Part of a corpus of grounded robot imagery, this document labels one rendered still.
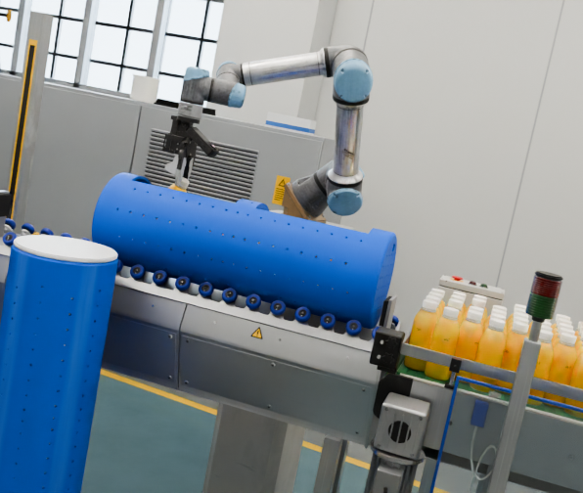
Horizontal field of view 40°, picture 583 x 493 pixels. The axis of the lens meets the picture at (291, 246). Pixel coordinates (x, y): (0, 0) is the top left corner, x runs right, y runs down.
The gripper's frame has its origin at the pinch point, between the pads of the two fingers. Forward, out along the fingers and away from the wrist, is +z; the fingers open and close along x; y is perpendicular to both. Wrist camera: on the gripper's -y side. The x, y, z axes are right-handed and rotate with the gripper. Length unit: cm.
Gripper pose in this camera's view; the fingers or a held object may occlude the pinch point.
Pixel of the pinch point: (182, 182)
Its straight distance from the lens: 250.5
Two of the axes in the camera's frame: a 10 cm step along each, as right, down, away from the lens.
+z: -2.1, 9.7, 1.5
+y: -9.4, -2.4, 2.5
